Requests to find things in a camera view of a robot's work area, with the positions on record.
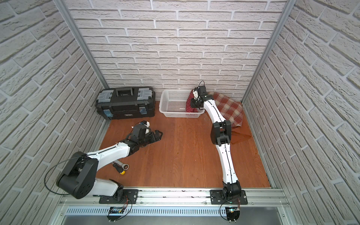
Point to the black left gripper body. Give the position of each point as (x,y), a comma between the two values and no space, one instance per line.
(150,136)

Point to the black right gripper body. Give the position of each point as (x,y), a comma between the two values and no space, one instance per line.
(196,103)

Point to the red plaid skirt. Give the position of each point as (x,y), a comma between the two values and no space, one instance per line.
(229,109)

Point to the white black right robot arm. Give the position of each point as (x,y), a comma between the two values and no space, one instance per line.
(221,138)

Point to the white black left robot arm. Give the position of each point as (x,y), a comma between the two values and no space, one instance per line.
(78,177)

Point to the white plastic basket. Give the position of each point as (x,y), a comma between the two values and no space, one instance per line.
(173,104)

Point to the silver wrench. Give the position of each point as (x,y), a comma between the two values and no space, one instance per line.
(124,166)

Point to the yellow black screwdriver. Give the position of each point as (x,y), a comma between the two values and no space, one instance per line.
(119,168)

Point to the black plastic toolbox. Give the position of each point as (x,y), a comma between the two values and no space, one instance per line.
(126,103)

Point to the orange brown skirt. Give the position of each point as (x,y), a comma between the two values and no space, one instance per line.
(241,133)

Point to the left controller board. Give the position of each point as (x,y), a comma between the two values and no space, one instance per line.
(116,213)

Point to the controller board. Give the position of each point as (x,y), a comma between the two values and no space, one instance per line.
(232,214)
(116,213)

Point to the right controller board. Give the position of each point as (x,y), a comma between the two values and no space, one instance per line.
(232,214)

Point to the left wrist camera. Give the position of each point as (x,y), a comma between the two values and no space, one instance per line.
(146,125)

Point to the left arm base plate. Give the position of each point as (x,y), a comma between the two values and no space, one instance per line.
(121,197)

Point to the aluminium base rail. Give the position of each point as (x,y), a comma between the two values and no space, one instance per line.
(188,197)

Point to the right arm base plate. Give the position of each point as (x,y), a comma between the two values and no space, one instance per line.
(218,197)

